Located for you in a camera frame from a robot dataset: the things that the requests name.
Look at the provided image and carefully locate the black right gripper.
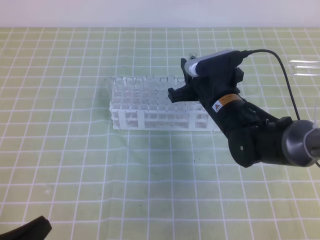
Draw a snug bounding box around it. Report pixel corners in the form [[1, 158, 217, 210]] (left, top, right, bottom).
[[168, 58, 244, 110]]

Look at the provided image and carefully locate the clear glass test tube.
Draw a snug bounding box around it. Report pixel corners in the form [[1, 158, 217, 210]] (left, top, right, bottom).
[[188, 52, 198, 61]]

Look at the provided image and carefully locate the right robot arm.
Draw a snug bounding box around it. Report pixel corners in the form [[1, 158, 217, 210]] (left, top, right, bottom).
[[168, 58, 320, 168]]

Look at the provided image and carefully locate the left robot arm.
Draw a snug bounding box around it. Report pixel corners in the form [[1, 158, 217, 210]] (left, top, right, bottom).
[[0, 216, 52, 240]]

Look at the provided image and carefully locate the row of tubes in rack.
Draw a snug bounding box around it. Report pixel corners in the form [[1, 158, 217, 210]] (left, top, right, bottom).
[[104, 75, 185, 112]]

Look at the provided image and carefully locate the white plastic test tube rack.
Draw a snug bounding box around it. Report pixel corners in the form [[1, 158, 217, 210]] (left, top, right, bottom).
[[109, 101, 219, 132]]

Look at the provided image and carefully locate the clear test tube far right bottom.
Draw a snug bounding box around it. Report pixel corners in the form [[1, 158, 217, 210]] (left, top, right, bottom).
[[294, 73, 320, 77]]

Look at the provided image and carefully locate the clear test tube far right middle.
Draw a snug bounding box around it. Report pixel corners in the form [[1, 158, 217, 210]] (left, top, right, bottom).
[[294, 65, 320, 69]]

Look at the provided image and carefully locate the green checkered tablecloth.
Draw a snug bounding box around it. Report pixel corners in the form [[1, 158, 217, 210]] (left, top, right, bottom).
[[0, 27, 320, 240]]

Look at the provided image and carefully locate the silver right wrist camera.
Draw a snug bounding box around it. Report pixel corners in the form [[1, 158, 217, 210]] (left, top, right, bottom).
[[185, 50, 245, 78]]

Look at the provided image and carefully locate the black right camera cable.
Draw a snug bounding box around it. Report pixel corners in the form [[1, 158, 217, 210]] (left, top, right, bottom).
[[241, 48, 320, 168]]

